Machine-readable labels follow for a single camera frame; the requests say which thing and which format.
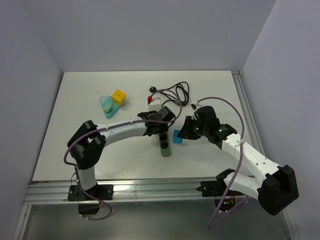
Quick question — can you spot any light green plug adapter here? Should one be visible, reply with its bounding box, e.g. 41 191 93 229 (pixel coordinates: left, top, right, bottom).
103 102 113 113

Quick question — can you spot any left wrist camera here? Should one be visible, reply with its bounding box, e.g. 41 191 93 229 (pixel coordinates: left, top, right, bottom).
147 96 162 112

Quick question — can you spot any blue plug adapter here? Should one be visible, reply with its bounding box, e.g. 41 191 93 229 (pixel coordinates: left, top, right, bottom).
172 129 183 145

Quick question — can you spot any green power strip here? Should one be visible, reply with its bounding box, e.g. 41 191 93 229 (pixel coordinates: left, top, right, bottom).
159 131 172 158

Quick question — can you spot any teal triangular power strip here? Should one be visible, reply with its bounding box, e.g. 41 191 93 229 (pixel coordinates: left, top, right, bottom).
99 95 125 119

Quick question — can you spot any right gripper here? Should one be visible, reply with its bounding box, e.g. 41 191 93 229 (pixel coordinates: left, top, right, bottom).
177 115 209 140

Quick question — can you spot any aluminium rail frame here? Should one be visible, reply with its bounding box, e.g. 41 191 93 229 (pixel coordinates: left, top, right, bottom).
14 70 300 240

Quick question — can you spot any black power cord with plug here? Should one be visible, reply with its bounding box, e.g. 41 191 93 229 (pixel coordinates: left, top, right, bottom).
148 81 190 108

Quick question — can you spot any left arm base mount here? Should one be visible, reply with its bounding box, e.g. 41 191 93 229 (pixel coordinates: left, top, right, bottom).
67 184 114 221

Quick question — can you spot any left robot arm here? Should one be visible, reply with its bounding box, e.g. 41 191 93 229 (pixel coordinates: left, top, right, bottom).
63 106 177 200

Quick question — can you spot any yellow cube socket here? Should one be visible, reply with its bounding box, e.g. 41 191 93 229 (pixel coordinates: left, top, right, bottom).
111 89 127 107

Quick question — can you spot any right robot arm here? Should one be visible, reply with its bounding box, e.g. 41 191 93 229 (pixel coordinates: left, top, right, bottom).
178 104 299 216

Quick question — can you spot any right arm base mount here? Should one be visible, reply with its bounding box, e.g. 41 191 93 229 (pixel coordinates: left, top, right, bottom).
196 168 243 212

